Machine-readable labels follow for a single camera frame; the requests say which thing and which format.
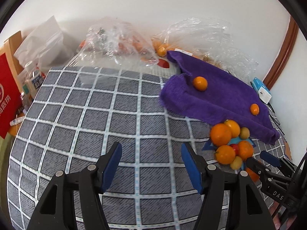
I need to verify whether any red paper bag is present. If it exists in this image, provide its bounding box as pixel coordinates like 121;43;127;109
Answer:
0;53;23;139

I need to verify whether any purple towel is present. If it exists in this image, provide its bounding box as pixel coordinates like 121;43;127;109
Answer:
159;51;281;145

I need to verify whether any oval yellow-orange orange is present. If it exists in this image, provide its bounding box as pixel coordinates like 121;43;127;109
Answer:
224;119;241;139

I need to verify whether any grey checkered blanket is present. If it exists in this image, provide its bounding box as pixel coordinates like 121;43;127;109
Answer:
7;66;294;230

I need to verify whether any frosted zip bag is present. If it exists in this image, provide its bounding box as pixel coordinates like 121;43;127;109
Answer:
13;16;72;72

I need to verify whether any white-capped plastic bottle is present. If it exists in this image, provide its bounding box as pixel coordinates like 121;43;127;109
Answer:
23;61;46;94

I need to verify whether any person's right hand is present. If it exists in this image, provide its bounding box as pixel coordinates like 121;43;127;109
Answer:
269;200;288;230

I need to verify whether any white cloth with red print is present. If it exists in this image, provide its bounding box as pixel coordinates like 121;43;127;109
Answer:
141;56;180;77

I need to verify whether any cardboard box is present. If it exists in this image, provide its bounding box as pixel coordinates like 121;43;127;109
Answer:
2;31;23;60

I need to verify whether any brown wooden door frame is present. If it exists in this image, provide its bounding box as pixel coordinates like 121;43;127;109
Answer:
262;16;299;90

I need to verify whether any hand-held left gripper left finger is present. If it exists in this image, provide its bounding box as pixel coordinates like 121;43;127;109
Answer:
26;141;123;230

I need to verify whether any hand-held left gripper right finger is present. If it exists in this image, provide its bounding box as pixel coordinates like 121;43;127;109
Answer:
181;142;270;230

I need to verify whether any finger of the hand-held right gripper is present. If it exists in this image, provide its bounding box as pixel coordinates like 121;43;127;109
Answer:
260;150;298;174
247;157;273;183

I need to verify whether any clear crumpled plastic bag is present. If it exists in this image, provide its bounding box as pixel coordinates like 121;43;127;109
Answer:
211;45;259;82
77;17;160;65
151;17;234;60

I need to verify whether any large orange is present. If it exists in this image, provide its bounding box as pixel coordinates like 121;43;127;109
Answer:
237;140;254;161
215;145;236;165
210;123;232;147

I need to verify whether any white and blue box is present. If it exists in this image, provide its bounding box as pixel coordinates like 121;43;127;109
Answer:
252;77;272;104

